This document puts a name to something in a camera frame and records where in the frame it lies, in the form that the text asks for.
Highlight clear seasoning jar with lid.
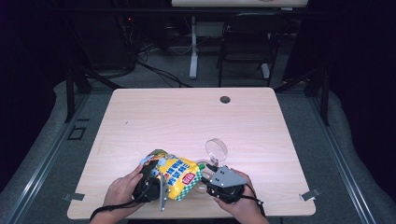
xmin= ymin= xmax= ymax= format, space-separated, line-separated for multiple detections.
xmin=194 ymin=138 xmax=229 ymax=194

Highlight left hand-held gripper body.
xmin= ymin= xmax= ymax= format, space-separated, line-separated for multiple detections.
xmin=132 ymin=169 xmax=170 ymax=213

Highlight person's left hand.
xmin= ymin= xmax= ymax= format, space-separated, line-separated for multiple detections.
xmin=103 ymin=164 xmax=145 ymax=217

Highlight grey floor rail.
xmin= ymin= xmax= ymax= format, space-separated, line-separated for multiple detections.
xmin=6 ymin=92 xmax=90 ymax=224
xmin=311 ymin=92 xmax=378 ymax=224

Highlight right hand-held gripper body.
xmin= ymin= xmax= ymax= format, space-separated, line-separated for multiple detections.
xmin=205 ymin=165 xmax=248 ymax=205

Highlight grey metal table bracket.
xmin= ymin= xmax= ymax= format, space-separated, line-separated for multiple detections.
xmin=299 ymin=188 xmax=322 ymax=203
xmin=62 ymin=192 xmax=86 ymax=203

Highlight person's right hand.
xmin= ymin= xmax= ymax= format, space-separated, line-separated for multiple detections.
xmin=214 ymin=169 xmax=266 ymax=219

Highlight desk with white legs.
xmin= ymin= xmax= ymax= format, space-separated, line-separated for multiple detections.
xmin=171 ymin=0 xmax=309 ymax=80

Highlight black frame stand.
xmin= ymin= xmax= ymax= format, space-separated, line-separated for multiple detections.
xmin=274 ymin=60 xmax=332 ymax=127
xmin=64 ymin=62 xmax=123 ymax=123

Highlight black floor cables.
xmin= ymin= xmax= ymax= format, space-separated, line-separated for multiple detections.
xmin=135 ymin=60 xmax=194 ymax=89

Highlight black computer case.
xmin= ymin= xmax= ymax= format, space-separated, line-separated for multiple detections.
xmin=74 ymin=11 xmax=138 ymax=72

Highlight yellow seasoning bag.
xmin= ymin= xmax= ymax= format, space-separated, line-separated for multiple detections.
xmin=138 ymin=148 xmax=206 ymax=202

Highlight black chair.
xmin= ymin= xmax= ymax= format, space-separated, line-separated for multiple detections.
xmin=217 ymin=12 xmax=291 ymax=89

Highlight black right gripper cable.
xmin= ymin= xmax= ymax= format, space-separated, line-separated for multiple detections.
xmin=241 ymin=183 xmax=267 ymax=218

